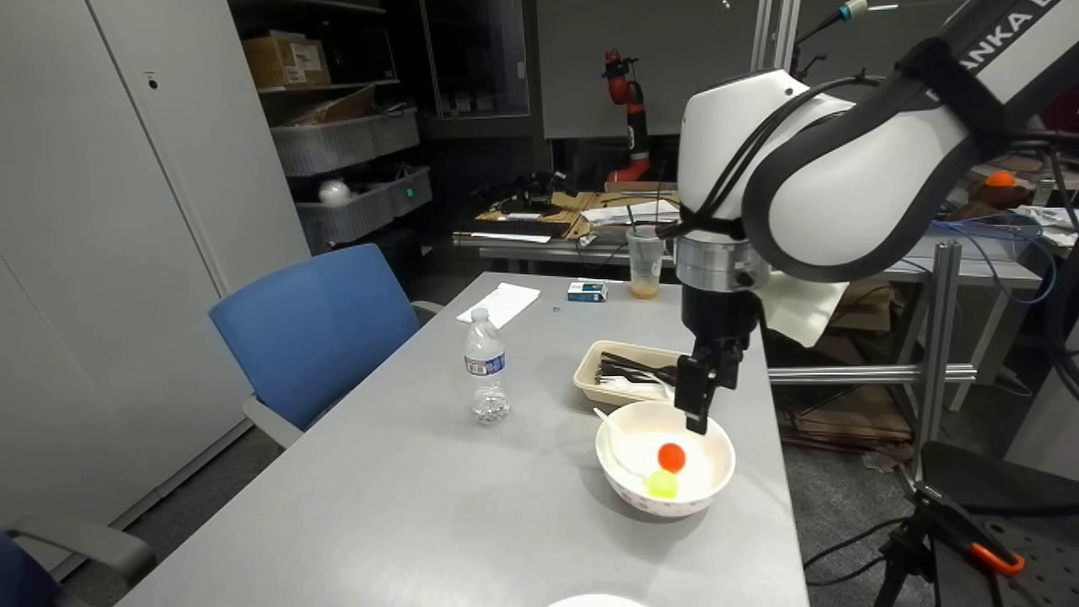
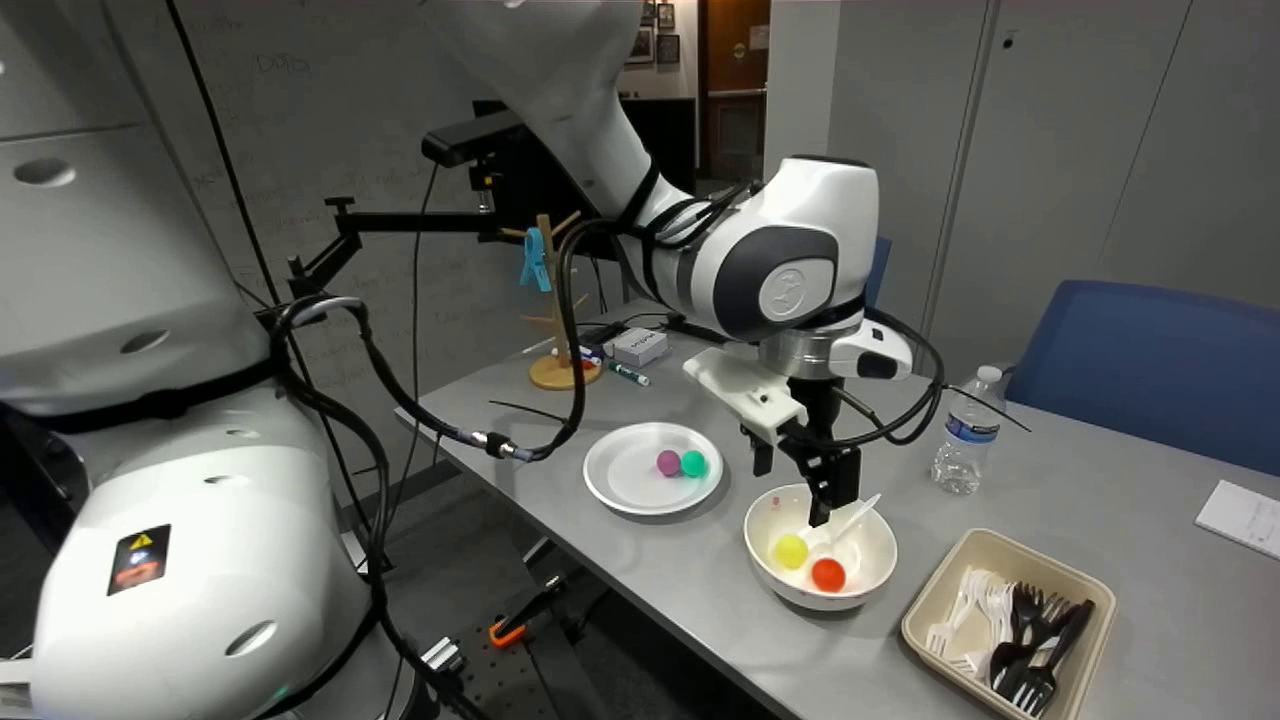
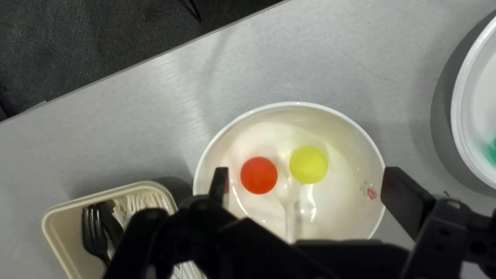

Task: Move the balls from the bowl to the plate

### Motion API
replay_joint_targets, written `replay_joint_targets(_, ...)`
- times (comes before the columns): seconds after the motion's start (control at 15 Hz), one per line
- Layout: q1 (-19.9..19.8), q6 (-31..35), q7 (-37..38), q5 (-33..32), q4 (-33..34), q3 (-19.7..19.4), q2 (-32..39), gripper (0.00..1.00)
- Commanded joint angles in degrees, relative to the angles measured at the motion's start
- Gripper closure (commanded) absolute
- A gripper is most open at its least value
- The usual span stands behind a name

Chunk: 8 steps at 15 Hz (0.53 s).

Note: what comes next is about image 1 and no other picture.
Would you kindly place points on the aluminium frame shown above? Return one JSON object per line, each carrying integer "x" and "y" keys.
{"x": 939, "y": 338}

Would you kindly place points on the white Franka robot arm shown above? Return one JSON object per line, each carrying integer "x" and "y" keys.
{"x": 853, "y": 192}

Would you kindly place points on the dark glass cabinet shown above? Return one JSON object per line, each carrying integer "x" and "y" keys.
{"x": 476, "y": 56}

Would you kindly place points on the white cabinet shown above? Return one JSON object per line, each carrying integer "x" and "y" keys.
{"x": 113, "y": 225}

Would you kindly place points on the cardboard box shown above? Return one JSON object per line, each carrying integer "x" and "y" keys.
{"x": 289, "y": 61}

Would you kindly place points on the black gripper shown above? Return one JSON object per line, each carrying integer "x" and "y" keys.
{"x": 720, "y": 324}

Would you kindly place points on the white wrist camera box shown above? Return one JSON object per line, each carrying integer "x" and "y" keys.
{"x": 805, "y": 310}

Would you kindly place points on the gray storage bin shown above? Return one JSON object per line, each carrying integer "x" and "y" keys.
{"x": 358, "y": 211}
{"x": 337, "y": 139}

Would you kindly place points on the white bowl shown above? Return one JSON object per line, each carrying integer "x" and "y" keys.
{"x": 630, "y": 483}

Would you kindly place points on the dark shelf unit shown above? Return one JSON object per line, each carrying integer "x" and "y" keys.
{"x": 389, "y": 45}

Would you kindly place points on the red black device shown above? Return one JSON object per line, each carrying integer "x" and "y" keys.
{"x": 626, "y": 102}

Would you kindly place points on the cluttered work table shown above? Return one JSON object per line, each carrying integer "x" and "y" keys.
{"x": 506, "y": 240}

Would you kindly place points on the orange black clamp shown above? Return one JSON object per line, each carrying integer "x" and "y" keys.
{"x": 990, "y": 556}

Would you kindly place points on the clear plastic water bottle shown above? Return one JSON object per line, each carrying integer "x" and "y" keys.
{"x": 486, "y": 373}

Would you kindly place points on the aluminium post stand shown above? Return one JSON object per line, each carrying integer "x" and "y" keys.
{"x": 777, "y": 36}

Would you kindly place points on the clear plastic cup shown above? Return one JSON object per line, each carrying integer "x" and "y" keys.
{"x": 644, "y": 266}

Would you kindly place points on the black plastic fork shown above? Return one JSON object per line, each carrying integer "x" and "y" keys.
{"x": 630, "y": 361}
{"x": 651, "y": 378}

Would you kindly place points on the beige cutlery tray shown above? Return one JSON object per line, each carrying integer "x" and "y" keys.
{"x": 591, "y": 382}

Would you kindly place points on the small blue white box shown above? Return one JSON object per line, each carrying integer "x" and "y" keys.
{"x": 584, "y": 292}

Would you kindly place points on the white plastic fork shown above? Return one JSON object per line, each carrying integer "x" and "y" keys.
{"x": 617, "y": 386}

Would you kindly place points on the yellow ball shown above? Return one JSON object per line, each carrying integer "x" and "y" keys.
{"x": 662, "y": 486}

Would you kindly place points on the white paper sheet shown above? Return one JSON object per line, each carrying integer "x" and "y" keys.
{"x": 500, "y": 304}

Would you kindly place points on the blue office chair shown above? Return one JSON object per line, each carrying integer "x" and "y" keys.
{"x": 88, "y": 545}
{"x": 315, "y": 324}

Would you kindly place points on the red ball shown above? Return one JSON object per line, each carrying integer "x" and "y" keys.
{"x": 671, "y": 458}

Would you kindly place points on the cardboard pile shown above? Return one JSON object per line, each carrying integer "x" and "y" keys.
{"x": 562, "y": 206}

